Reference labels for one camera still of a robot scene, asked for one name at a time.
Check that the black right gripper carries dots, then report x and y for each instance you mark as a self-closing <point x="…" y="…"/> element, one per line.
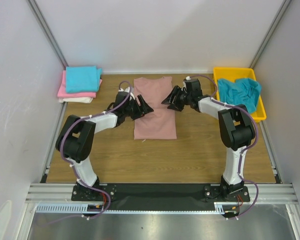
<point x="179" y="97"/>

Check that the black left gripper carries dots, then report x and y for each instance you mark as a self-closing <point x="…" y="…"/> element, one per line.
<point x="141" y="110"/>

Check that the dusty pink t shirt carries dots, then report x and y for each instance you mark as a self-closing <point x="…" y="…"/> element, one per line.
<point x="161" y="123"/>

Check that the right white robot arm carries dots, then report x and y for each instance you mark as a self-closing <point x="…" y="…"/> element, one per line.
<point x="237" y="130"/>

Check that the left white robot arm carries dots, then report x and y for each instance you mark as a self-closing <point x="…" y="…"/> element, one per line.
<point x="76" y="138"/>

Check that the folded white t shirt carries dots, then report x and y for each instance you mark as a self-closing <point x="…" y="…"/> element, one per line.
<point x="84" y="100"/>

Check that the teal crumpled t shirt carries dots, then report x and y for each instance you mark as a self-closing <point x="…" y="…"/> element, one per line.
<point x="243" y="91"/>

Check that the folded teal t shirt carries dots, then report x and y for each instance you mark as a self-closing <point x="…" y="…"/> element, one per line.
<point x="82" y="79"/>

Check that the folded pink t shirt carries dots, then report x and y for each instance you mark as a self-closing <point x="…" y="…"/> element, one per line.
<point x="62" y="90"/>

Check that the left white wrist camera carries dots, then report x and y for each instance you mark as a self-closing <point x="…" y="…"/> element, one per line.
<point x="129" y="90"/>

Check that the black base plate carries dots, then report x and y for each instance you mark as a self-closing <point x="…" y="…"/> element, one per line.
<point x="169" y="196"/>

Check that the grey slotted cable duct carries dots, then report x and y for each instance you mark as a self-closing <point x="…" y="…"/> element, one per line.
<point x="69" y="208"/>

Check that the aluminium frame rail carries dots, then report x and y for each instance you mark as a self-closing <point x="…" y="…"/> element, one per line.
<point x="40" y="18"/>

